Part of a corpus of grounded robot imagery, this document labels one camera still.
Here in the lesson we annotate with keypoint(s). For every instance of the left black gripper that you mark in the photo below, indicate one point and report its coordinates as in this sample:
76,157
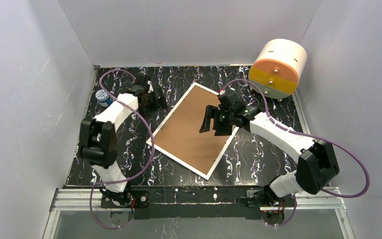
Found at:
152,97

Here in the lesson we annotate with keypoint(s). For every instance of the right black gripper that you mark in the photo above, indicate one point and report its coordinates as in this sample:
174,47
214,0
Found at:
219,119

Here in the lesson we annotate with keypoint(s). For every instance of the white picture frame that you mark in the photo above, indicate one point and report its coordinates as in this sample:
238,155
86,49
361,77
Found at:
181,158

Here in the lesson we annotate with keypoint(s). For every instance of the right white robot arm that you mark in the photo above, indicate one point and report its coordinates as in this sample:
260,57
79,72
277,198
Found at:
316,160

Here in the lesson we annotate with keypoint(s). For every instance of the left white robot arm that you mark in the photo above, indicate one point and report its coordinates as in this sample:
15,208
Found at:
98,143

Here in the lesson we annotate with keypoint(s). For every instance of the small blue lidded jar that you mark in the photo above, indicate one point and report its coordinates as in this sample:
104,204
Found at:
103,98

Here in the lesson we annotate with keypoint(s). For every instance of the white cylindrical drawer unit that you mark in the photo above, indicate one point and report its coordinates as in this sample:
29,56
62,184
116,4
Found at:
278,68

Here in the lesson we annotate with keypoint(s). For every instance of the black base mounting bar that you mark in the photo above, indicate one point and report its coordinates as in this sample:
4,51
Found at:
154,202

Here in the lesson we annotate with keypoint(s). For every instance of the aluminium rail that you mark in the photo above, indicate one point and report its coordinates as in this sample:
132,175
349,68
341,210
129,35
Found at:
76,214

